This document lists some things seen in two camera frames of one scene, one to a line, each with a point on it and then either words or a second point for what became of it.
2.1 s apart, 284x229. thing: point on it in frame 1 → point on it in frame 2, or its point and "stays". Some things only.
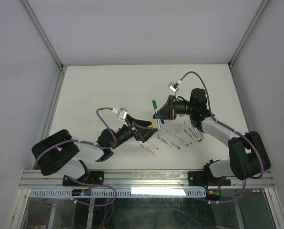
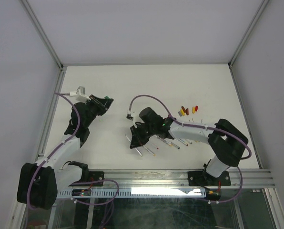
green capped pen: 155,106 → 136,148
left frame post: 39,28 stays
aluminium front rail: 32,178 stays
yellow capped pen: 147,150 stays
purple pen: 180,140 stays
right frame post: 251,26 stays
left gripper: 143,133 → 102,104
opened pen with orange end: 164,140 stays
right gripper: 167,112 → 137,140
